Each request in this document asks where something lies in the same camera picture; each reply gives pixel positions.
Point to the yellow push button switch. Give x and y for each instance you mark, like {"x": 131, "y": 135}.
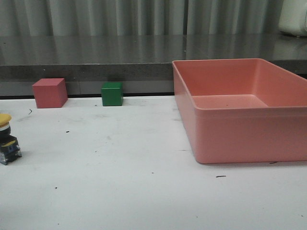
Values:
{"x": 9, "y": 145}

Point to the green cube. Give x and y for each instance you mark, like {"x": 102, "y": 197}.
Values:
{"x": 112, "y": 94}

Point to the dark grey counter shelf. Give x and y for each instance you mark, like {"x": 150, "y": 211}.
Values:
{"x": 143, "y": 63}

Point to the pink plastic bin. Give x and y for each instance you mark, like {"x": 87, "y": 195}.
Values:
{"x": 241, "y": 110}

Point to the pink cube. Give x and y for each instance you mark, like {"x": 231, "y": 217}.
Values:
{"x": 50, "y": 93}

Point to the grey curtain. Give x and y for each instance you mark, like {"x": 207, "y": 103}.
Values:
{"x": 138, "y": 17}

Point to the white appliance in background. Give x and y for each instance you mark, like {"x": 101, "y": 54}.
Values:
{"x": 293, "y": 17}

